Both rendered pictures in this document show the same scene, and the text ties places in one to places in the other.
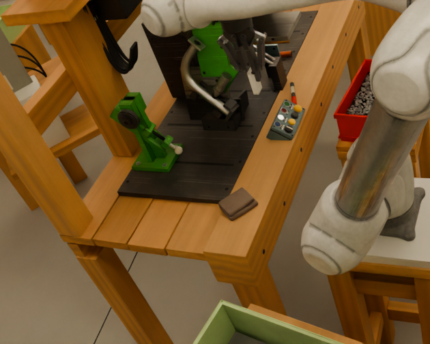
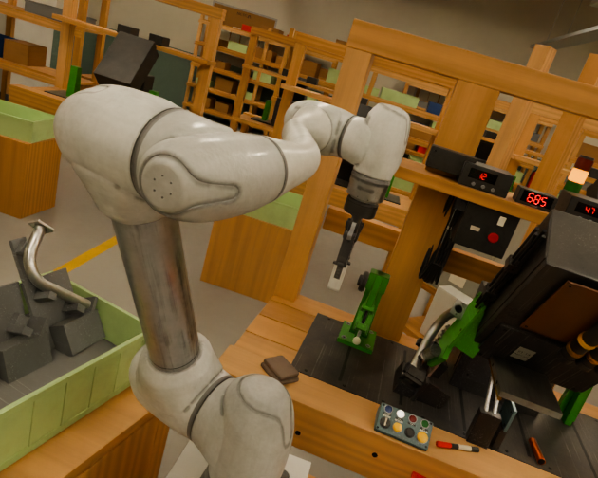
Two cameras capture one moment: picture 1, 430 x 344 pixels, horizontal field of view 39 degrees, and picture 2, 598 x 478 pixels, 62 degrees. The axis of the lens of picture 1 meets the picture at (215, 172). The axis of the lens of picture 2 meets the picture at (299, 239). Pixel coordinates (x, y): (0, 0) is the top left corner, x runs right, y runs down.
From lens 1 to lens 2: 1.37 m
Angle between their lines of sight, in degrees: 57
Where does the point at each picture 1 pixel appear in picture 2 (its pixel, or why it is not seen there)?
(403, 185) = (217, 439)
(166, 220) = (278, 335)
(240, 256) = not seen: hidden behind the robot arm
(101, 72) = (407, 256)
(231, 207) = (271, 360)
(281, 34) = (504, 387)
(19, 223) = not seen: hidden behind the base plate
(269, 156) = (348, 408)
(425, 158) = not seen: outside the picture
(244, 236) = (237, 370)
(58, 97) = (374, 235)
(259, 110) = (428, 414)
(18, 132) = (309, 195)
